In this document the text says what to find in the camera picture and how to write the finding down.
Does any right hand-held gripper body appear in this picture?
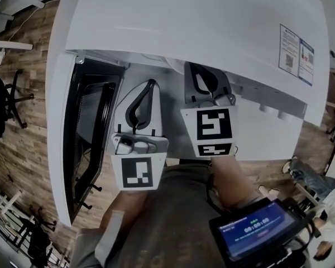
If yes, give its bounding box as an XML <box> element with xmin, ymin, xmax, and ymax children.
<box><xmin>180</xmin><ymin>91</ymin><xmax>238</xmax><ymax>160</ymax></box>

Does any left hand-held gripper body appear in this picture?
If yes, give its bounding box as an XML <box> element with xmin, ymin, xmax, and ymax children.
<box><xmin>111</xmin><ymin>132</ymin><xmax>169</xmax><ymax>191</ymax></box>

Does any white microwave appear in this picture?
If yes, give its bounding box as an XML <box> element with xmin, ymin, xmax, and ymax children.
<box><xmin>46</xmin><ymin>0</ymin><xmax>332</xmax><ymax>228</ymax></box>

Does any person's right forearm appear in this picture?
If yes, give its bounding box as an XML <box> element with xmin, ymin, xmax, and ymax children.
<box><xmin>210</xmin><ymin>155</ymin><xmax>265</xmax><ymax>210</ymax></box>

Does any person's left forearm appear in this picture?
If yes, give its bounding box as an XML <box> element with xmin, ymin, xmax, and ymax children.
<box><xmin>94</xmin><ymin>189</ymin><xmax>149</xmax><ymax>268</ymax></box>

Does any white microwave door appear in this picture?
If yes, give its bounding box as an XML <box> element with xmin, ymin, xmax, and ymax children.
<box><xmin>46</xmin><ymin>50</ymin><xmax>124</xmax><ymax>228</ymax></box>

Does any person's grey shirt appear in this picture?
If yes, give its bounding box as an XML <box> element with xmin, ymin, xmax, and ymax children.
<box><xmin>69</xmin><ymin>162</ymin><xmax>307</xmax><ymax>268</ymax></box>

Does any white and blue sticker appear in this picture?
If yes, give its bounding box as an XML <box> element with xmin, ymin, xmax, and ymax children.
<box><xmin>277</xmin><ymin>23</ymin><xmax>300</xmax><ymax>77</ymax></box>

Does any blue bordered sticker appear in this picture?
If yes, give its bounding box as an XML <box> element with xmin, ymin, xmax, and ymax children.
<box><xmin>298</xmin><ymin>39</ymin><xmax>315</xmax><ymax>87</ymax></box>

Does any black wrist screen device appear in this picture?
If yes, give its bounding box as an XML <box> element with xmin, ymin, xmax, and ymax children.
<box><xmin>208</xmin><ymin>197</ymin><xmax>322</xmax><ymax>264</ymax></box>

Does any black office chair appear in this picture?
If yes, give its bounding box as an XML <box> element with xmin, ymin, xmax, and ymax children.
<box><xmin>0</xmin><ymin>69</ymin><xmax>36</xmax><ymax>140</ymax></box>

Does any white floor cable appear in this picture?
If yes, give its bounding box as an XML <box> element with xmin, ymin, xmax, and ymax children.
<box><xmin>7</xmin><ymin>6</ymin><xmax>43</xmax><ymax>42</ymax></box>

